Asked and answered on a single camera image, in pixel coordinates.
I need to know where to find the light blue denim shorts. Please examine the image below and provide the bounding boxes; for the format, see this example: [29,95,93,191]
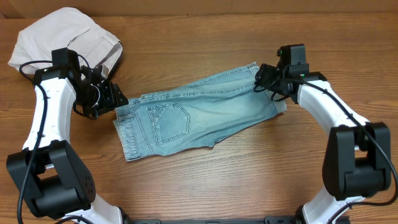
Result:
[114,63,287,161]

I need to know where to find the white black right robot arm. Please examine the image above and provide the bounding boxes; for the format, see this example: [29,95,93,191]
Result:
[254,44,397,224]

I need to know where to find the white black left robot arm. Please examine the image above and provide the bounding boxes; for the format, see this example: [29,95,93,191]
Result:
[6,48,131,223]

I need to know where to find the beige folded trousers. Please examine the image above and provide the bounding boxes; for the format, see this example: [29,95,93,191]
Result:
[8,7,123,76]

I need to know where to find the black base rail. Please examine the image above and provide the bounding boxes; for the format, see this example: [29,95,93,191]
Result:
[123,216,304,224]

